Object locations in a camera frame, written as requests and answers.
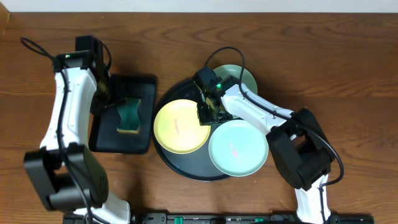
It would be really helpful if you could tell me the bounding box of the green sponge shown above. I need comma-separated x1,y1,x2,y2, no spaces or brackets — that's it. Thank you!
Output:
117,98,141,134

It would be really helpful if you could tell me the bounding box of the yellow plate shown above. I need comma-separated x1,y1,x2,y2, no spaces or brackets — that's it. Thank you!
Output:
154,99,211,154

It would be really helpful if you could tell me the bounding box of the light green plate front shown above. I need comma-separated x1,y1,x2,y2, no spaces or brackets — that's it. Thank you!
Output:
208,120,269,177

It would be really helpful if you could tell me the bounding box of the light green plate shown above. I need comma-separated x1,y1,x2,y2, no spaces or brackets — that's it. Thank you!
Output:
208,120,269,177
213,64,257,94

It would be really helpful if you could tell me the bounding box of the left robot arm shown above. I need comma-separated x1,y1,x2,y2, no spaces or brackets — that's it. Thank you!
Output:
20,35,132,223

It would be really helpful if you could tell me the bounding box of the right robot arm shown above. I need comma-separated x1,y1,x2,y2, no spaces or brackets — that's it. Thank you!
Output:
193,66,340,223

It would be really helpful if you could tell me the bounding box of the black rectangular tray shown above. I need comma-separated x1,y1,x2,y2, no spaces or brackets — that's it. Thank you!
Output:
89,74,157,154

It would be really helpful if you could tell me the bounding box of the round black tray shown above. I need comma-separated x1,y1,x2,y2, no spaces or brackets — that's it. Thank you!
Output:
154,80,230,181

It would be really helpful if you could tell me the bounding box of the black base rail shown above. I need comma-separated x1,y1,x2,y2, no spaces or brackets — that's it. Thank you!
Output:
62,211,376,224

